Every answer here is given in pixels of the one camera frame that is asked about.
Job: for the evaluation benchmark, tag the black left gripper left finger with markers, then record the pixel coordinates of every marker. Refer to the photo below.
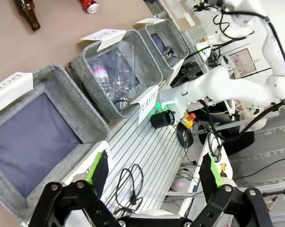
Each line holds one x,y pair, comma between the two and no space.
97,175

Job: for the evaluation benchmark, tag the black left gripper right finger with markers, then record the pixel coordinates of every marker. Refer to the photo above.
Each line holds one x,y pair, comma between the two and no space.
209,177

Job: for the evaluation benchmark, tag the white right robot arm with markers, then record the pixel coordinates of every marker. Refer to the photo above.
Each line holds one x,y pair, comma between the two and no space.
227,87

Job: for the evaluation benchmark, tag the grey felt basket bottle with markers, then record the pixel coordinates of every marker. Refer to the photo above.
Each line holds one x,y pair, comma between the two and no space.
73,106

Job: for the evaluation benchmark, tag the grey felt basket plastic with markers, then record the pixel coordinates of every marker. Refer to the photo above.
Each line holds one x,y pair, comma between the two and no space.
90,94

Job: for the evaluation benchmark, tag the grey felt basket can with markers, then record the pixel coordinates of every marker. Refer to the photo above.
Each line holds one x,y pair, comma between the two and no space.
175,40

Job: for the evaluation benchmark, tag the red drink can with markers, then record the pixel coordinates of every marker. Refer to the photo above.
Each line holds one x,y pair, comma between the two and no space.
90,5

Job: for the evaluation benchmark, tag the aluminium profile platform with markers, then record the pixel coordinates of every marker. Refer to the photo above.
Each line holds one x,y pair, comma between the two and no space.
151,153

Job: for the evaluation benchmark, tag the yellow red emergency stop button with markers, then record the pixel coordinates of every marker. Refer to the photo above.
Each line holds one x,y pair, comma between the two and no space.
187,120

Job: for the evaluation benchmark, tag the white paper label plastic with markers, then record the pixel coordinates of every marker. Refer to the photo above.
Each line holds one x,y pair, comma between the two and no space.
148,104

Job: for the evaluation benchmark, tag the clear plastic bottle pink label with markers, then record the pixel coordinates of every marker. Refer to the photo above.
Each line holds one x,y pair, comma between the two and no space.
101,75

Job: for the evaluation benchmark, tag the large clear plastic bottle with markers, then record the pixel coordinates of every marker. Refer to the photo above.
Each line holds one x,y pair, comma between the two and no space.
125,78

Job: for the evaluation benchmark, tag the small monitor screen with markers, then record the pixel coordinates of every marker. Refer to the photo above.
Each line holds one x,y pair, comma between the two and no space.
242,62

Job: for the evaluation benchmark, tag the white paper label bottle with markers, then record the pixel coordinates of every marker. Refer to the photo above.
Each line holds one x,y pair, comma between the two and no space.
12,89

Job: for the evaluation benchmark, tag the white folded paper label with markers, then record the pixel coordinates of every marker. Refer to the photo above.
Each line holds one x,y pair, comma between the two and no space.
151,21
104,36

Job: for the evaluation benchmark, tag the brown glass bottle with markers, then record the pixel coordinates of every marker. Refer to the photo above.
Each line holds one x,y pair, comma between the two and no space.
30,14

